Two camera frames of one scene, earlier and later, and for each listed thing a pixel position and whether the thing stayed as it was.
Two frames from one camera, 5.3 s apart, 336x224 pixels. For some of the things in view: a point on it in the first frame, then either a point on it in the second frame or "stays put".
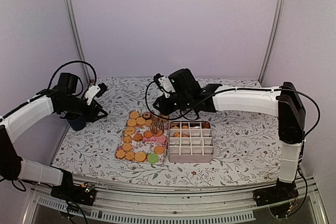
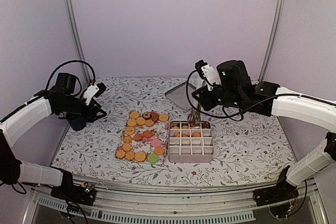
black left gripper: x=91 y=115 stays put
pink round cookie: x=160 y=139 → x=156 y=143
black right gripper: x=163 y=108 → x=205 y=102
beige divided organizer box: x=190 y=142 stays put
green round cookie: x=153 y=158 stays put
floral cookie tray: x=144 y=139 stays put
